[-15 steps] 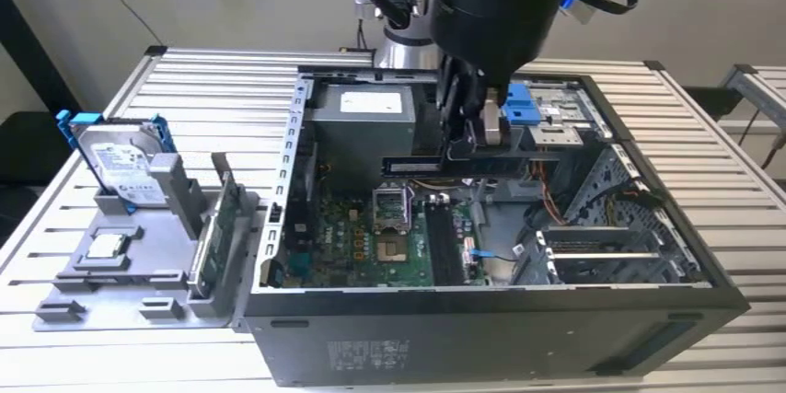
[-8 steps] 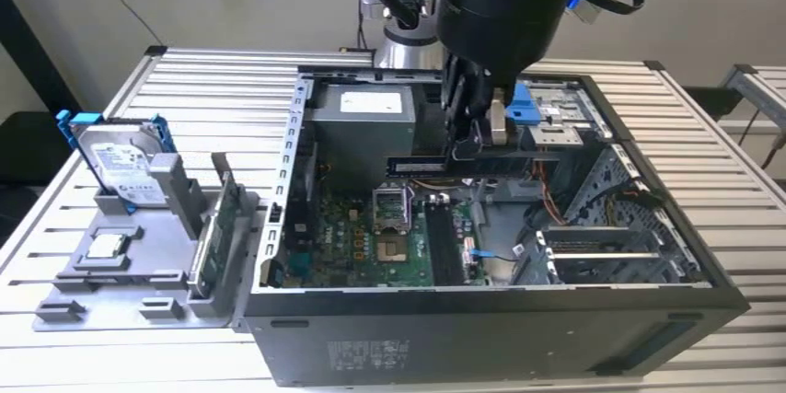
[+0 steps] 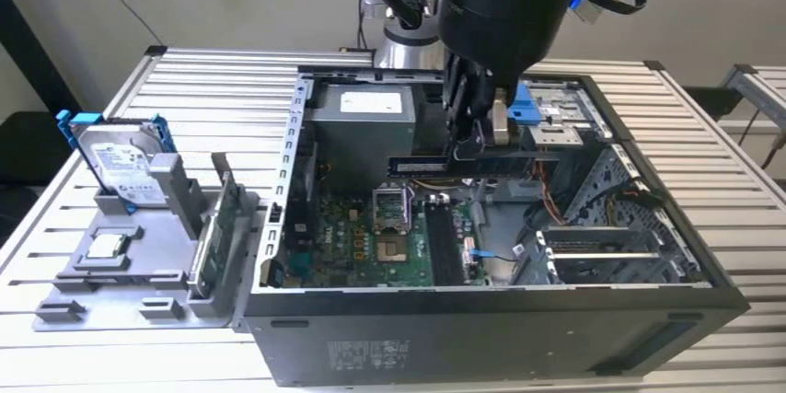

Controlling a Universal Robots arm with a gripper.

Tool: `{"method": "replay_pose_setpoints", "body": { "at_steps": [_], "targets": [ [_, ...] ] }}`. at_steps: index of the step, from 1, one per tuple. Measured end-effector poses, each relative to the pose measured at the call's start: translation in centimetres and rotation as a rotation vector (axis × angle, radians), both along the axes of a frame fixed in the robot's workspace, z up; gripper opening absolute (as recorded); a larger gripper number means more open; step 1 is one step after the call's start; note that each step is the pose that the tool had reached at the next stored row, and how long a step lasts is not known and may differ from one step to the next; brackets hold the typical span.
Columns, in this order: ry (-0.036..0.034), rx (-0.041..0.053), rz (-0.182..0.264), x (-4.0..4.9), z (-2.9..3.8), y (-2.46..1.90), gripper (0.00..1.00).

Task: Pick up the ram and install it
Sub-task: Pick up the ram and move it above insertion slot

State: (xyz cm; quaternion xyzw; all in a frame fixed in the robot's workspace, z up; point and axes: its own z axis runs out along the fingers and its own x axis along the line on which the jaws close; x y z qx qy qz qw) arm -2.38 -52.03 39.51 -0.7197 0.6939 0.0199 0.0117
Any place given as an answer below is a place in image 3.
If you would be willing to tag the green motherboard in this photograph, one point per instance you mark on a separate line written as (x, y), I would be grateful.
(334, 223)

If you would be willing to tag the green graphics card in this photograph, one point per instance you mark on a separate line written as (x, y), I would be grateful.
(221, 236)

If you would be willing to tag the black box behind table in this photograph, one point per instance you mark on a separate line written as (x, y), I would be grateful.
(713, 100)

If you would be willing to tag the grey metal drive cage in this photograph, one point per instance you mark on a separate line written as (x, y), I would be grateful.
(590, 255)

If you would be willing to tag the grey parts rack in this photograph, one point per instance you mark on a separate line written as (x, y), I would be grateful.
(157, 236)

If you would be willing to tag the grey power supply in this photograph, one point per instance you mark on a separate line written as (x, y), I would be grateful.
(357, 135)

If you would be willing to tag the black PC case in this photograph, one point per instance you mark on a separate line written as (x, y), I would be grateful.
(430, 347)

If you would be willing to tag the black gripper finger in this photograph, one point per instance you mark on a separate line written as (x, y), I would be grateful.
(501, 117)
(466, 107)

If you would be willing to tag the thin locking lever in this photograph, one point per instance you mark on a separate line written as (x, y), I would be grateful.
(408, 206)

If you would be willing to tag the black table corner cap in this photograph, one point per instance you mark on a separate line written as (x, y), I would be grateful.
(654, 65)
(745, 68)
(157, 50)

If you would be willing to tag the black bulky object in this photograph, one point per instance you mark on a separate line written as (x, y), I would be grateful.
(31, 149)

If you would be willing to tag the blue expansion slot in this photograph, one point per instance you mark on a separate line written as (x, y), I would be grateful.
(299, 269)

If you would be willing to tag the black RAM slots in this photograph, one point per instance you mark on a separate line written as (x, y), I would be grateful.
(440, 246)

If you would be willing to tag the black slanted post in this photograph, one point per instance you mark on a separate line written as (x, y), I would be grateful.
(37, 43)

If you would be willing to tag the green RAM stick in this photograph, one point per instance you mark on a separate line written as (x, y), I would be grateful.
(418, 166)

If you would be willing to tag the hard disk in blue carrier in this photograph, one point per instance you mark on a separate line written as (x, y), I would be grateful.
(117, 158)

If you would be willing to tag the blue drive latch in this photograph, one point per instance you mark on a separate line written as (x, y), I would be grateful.
(528, 107)

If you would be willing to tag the metal slat side table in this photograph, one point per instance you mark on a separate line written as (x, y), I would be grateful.
(765, 84)

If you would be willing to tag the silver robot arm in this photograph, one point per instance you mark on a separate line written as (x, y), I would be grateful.
(405, 45)

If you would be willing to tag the CPU socket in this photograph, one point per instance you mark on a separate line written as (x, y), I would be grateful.
(393, 249)

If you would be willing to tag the white power connector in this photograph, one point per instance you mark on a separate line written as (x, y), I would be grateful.
(470, 242)

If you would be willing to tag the silver CPU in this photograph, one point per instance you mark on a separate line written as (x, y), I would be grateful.
(106, 246)

